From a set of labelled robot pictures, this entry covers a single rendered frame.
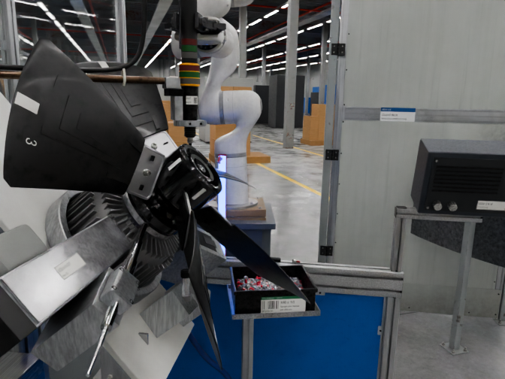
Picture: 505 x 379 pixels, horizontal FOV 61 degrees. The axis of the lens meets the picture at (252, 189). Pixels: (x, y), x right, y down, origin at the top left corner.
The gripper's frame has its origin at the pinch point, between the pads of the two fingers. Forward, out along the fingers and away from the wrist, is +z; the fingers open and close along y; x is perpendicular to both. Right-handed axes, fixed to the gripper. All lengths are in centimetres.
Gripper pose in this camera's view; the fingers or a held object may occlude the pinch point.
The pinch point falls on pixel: (188, 22)
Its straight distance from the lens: 94.7
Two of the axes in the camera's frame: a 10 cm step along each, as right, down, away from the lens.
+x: 0.2, -9.8, -2.0
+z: -1.3, 2.0, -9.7
